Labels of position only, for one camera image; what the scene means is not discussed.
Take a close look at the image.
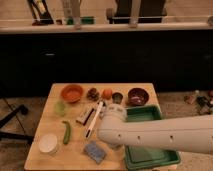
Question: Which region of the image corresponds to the dark counter cabinet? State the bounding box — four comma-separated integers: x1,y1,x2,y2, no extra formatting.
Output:
0,23,213,97

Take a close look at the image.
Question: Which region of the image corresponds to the brown pine cone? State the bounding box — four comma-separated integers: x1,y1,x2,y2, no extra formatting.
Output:
87,88,100,101

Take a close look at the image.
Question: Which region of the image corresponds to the orange bowl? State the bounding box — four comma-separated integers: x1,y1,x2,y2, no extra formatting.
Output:
61,84,83,103

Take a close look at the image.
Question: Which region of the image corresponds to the orange fruit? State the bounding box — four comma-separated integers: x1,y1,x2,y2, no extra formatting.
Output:
102,88,112,100

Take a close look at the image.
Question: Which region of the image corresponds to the black chair base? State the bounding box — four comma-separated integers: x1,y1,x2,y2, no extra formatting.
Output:
0,105,34,144

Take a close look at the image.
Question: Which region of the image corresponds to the green plastic tray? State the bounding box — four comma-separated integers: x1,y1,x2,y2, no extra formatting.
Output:
124,106,180,171

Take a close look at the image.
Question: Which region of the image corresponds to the dark red bowl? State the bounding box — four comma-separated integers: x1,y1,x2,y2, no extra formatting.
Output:
128,88,149,106

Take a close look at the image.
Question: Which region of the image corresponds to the light green cup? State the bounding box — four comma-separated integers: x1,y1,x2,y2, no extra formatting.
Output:
54,101,66,117

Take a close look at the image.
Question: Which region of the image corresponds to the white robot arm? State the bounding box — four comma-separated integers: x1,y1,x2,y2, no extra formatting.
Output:
97,104,213,154

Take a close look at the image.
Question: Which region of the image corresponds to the blue sponge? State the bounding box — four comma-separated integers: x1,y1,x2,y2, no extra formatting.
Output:
84,141,106,164

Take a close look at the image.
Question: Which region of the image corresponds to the green cucumber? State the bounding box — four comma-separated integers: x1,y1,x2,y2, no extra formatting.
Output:
62,121,71,145

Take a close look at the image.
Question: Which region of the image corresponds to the white round container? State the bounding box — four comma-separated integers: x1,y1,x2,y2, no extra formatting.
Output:
38,134,58,154

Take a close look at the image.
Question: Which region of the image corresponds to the small metal cup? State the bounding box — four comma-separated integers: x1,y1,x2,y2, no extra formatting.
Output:
112,92,123,104

